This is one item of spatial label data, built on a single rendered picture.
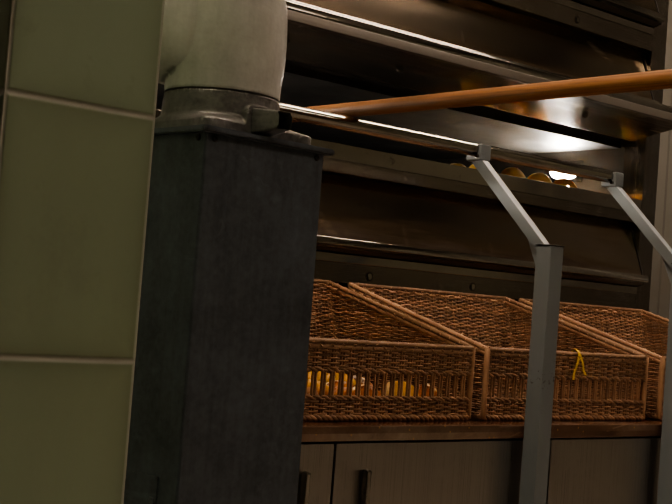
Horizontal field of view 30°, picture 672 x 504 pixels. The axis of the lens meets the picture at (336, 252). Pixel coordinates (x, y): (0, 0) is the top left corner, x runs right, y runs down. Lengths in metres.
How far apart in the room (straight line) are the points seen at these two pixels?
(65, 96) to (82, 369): 0.16
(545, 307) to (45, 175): 1.93
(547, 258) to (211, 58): 1.17
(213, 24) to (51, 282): 0.91
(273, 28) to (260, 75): 0.07
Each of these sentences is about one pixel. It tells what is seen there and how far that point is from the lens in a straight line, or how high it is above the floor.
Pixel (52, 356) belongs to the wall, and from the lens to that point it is 0.75.
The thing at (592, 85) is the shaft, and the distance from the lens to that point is 2.12.
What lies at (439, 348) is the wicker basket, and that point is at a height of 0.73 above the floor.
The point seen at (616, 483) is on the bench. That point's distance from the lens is 2.92.
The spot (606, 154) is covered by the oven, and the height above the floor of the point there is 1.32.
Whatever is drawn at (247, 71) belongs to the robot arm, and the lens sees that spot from 1.62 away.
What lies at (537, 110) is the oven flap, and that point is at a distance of 3.49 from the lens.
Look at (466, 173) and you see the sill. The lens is 3.28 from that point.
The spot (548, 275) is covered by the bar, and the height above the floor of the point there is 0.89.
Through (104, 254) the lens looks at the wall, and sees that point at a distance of 0.76.
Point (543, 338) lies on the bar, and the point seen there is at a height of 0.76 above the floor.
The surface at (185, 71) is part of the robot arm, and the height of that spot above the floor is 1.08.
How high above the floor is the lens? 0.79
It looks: 3 degrees up
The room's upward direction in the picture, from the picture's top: 4 degrees clockwise
